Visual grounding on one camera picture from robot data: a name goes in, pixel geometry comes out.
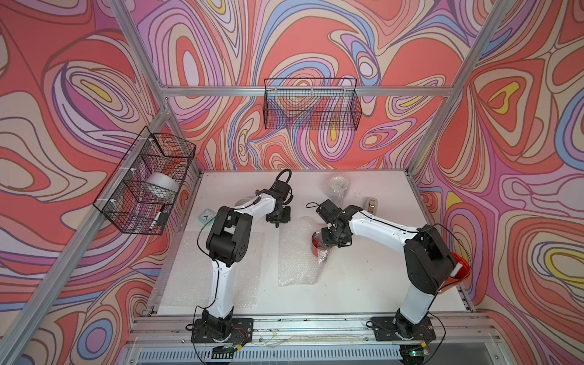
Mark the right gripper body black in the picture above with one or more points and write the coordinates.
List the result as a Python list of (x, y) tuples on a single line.
[(331, 237)]

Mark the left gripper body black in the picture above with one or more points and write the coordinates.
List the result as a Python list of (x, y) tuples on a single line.
[(283, 217)]

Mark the red ceramic mug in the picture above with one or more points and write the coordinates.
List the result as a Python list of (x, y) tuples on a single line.
[(318, 248)]

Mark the clear bubble wrap sheet top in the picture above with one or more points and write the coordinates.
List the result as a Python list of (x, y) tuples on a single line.
[(336, 188)]

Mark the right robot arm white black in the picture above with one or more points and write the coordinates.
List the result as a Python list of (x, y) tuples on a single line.
[(428, 260)]

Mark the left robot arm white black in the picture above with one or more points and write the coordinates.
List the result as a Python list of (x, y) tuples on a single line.
[(228, 242)]

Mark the white ceramic mug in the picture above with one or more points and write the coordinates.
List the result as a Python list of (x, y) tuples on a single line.
[(243, 202)]

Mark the grey tape dispenser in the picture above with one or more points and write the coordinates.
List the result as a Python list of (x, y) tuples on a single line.
[(370, 205)]

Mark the small teal alarm clock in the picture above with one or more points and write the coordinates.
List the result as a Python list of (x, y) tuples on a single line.
[(207, 215)]

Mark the white tape roll in basket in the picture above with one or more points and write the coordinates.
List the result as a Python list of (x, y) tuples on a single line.
[(160, 184)]

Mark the black wire basket back wall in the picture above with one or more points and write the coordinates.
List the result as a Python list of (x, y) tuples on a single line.
[(329, 104)]

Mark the black wire basket wall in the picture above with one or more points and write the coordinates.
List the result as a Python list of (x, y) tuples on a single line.
[(141, 195), (329, 104)]

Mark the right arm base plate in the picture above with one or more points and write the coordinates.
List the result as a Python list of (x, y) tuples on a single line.
[(397, 329)]

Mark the marker in wire basket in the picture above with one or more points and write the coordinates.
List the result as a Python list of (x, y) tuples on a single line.
[(157, 220)]

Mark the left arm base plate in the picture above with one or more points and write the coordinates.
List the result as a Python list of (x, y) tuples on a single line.
[(236, 331)]

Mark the black wire basket left wall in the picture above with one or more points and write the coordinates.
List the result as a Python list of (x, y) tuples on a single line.
[(141, 195)]

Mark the aluminium front rail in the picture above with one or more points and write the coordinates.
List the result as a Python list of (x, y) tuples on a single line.
[(336, 329)]

